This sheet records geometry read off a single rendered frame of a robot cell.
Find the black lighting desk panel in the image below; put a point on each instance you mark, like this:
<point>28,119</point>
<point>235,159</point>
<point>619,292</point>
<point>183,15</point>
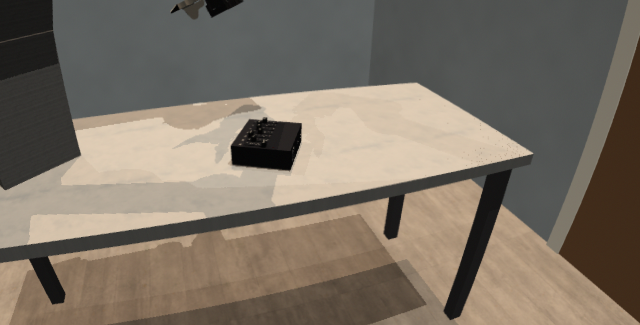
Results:
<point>278,149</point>

